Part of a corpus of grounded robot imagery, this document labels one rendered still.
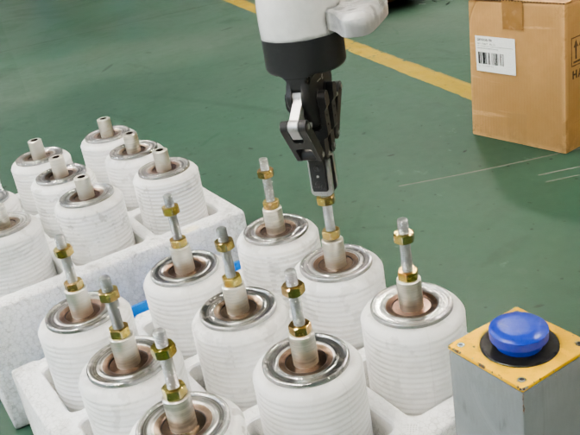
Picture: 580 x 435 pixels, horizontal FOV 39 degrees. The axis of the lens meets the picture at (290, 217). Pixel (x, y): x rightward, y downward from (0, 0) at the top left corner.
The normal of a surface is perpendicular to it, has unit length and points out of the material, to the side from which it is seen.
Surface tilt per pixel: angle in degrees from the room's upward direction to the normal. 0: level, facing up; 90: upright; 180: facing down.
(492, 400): 90
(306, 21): 90
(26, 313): 90
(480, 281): 0
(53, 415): 0
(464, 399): 90
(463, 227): 0
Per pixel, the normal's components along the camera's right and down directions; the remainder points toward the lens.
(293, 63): -0.26, 0.45
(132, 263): 0.52, 0.29
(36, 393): -0.15, -0.89
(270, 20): -0.60, 0.42
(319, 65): 0.28, 0.37
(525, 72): -0.79, 0.37
